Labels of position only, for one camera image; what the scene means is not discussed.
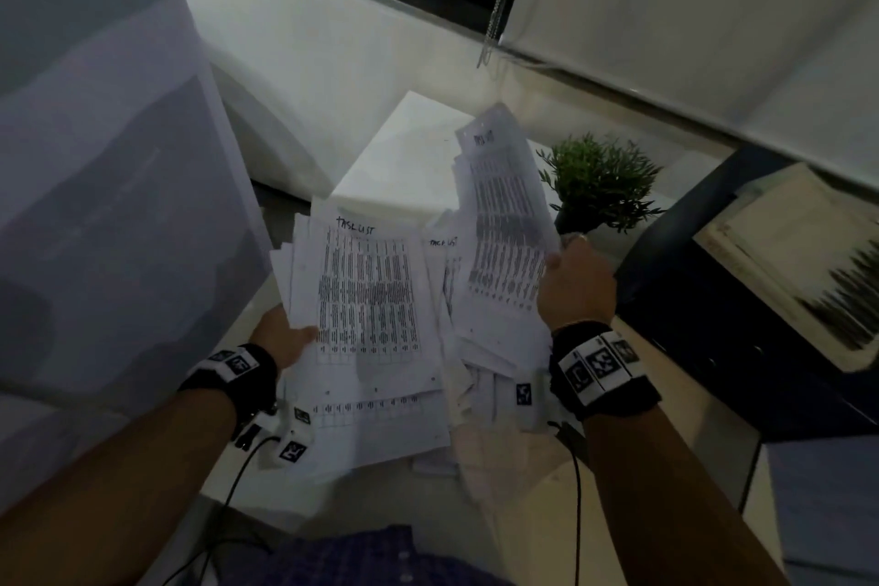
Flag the blue plaid shirt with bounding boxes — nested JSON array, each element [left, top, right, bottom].
[[205, 523, 517, 586]]

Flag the black marker wristband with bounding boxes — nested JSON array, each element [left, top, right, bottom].
[[177, 342, 280, 430], [547, 322, 664, 422]]

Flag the stack of printed paper sheets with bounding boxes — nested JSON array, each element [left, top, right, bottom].
[[268, 195, 456, 485]]

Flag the grey cabinet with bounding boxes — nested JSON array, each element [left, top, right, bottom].
[[764, 440, 879, 586]]

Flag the person's left forearm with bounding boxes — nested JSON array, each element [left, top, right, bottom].
[[0, 388, 236, 586]]

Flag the person's left hand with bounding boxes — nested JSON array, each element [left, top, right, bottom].
[[248, 304, 321, 374]]

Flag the white roller blind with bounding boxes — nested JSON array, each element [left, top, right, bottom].
[[497, 0, 879, 190]]

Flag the printed table paper sheets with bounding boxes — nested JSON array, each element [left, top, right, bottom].
[[450, 101, 562, 316]]

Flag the person's right hand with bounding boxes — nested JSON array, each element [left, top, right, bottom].
[[535, 233, 618, 333]]

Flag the person's right forearm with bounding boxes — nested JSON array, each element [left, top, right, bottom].
[[582, 393, 791, 586]]

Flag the green potted plant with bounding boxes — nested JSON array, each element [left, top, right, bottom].
[[536, 133, 666, 237]]

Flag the dark printer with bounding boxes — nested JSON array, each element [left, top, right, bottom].
[[613, 145, 879, 444]]

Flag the pile of loose papers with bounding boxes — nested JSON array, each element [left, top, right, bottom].
[[411, 208, 559, 478]]

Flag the white board panel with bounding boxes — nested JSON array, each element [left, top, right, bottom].
[[0, 0, 273, 404]]

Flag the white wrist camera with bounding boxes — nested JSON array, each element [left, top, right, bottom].
[[233, 400, 314, 470], [511, 381, 586, 444]]

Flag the black cable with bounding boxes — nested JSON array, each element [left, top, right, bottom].
[[159, 426, 276, 586], [548, 422, 586, 499]]

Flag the paper in printer tray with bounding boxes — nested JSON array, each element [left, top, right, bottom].
[[693, 160, 879, 374]]

